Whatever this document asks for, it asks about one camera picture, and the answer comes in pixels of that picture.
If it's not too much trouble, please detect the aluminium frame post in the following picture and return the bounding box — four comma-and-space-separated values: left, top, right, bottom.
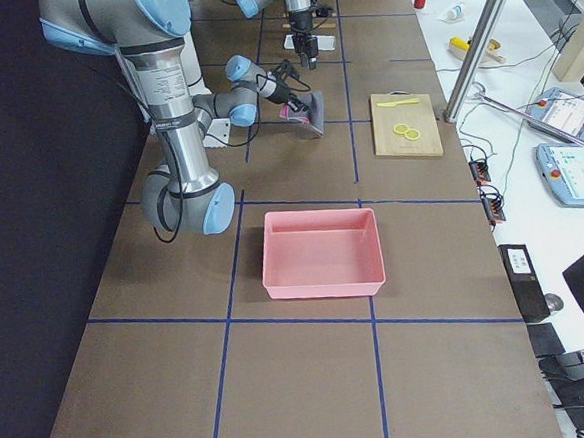
443, 0, 507, 124

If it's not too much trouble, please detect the lemon slice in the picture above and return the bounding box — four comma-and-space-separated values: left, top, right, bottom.
404, 128, 421, 141
393, 123, 410, 136

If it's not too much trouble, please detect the teach pendant near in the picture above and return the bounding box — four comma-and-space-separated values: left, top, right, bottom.
535, 143, 584, 208

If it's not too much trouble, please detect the grey wiping cloth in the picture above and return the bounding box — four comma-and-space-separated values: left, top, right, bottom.
279, 91, 325, 136

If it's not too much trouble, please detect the lemon slice far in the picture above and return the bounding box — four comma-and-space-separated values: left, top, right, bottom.
393, 123, 410, 136

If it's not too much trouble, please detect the white rack tray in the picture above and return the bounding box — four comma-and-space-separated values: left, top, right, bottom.
283, 34, 337, 52

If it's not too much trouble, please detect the teach pendant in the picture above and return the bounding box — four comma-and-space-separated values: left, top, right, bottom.
535, 143, 584, 208
527, 87, 584, 140

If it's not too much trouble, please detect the black power box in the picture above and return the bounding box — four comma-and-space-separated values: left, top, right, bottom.
497, 244, 550, 323

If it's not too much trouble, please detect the orange connector block far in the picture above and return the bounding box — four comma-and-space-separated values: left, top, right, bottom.
468, 157, 491, 186

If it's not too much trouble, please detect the orange connector block near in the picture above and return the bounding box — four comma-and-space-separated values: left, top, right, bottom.
478, 185, 507, 226

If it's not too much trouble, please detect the pink plastic bin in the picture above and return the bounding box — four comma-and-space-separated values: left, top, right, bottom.
262, 208, 386, 300

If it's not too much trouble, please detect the teach pendant far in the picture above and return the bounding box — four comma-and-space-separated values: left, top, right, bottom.
527, 87, 584, 140

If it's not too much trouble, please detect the orange connector block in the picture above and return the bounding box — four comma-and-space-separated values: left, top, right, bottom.
478, 185, 507, 226
468, 157, 491, 186

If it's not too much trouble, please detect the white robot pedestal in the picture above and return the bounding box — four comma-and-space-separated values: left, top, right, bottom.
175, 0, 234, 151

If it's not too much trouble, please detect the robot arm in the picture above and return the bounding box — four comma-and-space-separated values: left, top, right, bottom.
38, 0, 324, 235
235, 0, 333, 69

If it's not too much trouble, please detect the yellow plastic knife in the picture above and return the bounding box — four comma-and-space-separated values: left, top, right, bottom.
375, 98, 420, 108

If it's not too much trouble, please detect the wooden cutting board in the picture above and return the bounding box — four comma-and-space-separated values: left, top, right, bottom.
370, 93, 444, 158

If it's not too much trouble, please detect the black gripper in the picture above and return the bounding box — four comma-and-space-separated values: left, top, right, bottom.
267, 61, 309, 115
287, 4, 333, 70

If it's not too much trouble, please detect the wooden rack rod lower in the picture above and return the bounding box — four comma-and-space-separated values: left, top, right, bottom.
281, 22, 337, 30

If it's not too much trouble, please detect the lemon slice near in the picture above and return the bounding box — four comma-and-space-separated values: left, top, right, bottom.
404, 128, 421, 141

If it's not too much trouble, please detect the white bottle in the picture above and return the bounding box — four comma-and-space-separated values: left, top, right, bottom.
438, 4, 464, 24

